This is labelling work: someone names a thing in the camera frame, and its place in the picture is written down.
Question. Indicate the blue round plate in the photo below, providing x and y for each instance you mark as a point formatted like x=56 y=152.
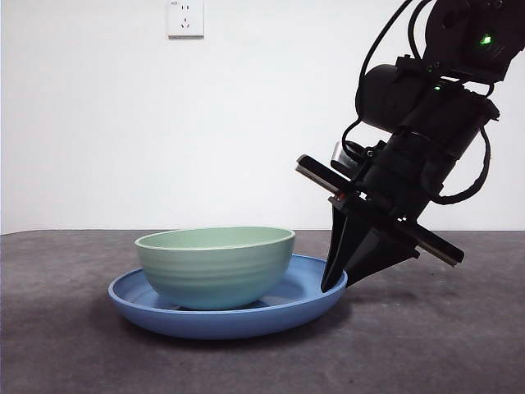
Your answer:
x=221 y=324

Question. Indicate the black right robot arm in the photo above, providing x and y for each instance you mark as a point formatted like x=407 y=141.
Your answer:
x=447 y=102

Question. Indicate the white wall socket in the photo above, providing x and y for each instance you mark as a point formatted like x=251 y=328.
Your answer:
x=185 y=20

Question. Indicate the green ribbed bowl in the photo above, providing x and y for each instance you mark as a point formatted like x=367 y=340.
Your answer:
x=213 y=275

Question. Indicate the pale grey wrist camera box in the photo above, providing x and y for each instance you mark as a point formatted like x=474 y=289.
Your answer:
x=341 y=161

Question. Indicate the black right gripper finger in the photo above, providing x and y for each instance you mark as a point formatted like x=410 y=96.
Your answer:
x=338 y=246
x=381 y=250

